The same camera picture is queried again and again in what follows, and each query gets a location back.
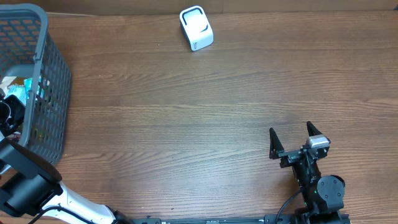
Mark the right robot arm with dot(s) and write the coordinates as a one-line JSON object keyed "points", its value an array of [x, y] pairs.
{"points": [[322, 195]]}

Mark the green white tissue pack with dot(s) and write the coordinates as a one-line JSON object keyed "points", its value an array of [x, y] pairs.
{"points": [[28, 86]]}

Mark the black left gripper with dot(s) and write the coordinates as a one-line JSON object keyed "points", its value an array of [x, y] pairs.
{"points": [[16, 102]]}

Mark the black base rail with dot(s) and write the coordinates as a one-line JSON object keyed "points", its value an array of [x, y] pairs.
{"points": [[211, 221]]}

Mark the grey plastic mesh basket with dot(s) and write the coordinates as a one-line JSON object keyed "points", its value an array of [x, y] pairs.
{"points": [[28, 51]]}

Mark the white barcode scanner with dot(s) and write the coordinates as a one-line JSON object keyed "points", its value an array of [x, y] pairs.
{"points": [[196, 27]]}

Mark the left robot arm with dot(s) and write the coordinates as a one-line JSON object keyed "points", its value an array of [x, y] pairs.
{"points": [[37, 188]]}

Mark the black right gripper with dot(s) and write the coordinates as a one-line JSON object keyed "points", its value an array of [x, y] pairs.
{"points": [[290, 157]]}

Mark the clear plastic snack bag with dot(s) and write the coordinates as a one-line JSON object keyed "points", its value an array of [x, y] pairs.
{"points": [[14, 86]]}

